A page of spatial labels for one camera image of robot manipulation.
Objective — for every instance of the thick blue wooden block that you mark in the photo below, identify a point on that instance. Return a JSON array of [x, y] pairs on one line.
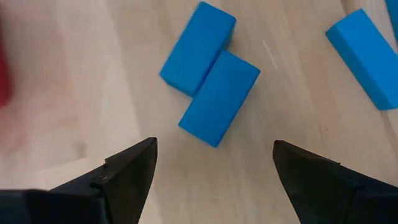
[[199, 46], [219, 99]]

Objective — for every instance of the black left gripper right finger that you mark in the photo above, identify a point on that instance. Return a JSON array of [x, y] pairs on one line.
[[335, 202]]

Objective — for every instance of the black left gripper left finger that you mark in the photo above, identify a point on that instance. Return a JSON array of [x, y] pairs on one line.
[[77, 205]]

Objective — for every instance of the red plastic bin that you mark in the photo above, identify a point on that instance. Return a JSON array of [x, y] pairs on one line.
[[3, 77]]

